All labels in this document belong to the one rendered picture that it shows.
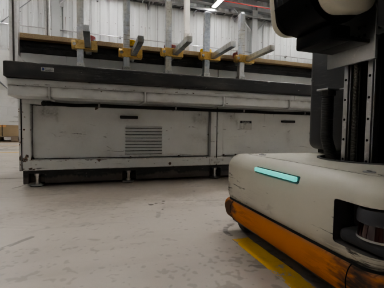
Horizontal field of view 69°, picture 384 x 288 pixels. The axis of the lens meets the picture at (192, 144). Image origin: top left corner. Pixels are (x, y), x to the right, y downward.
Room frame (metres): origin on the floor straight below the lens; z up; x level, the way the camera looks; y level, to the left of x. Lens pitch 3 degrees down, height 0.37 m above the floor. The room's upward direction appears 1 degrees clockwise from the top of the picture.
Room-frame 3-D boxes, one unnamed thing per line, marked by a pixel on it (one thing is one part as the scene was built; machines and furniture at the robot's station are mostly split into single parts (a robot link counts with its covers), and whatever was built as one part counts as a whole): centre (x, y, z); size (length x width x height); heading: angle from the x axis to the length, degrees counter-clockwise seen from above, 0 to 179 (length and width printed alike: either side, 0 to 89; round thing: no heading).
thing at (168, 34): (1.75, 0.15, 0.90); 0.04 x 0.04 x 0.48; 19
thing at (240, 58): (1.92, -0.34, 0.84); 0.14 x 0.06 x 0.05; 109
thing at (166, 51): (1.76, 0.13, 0.83); 0.14 x 0.06 x 0.05; 109
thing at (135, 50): (1.60, 0.33, 0.80); 0.43 x 0.03 x 0.04; 19
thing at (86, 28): (1.52, 0.56, 0.82); 0.43 x 0.03 x 0.04; 19
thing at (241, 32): (1.91, -0.32, 0.90); 0.04 x 0.04 x 0.48; 19
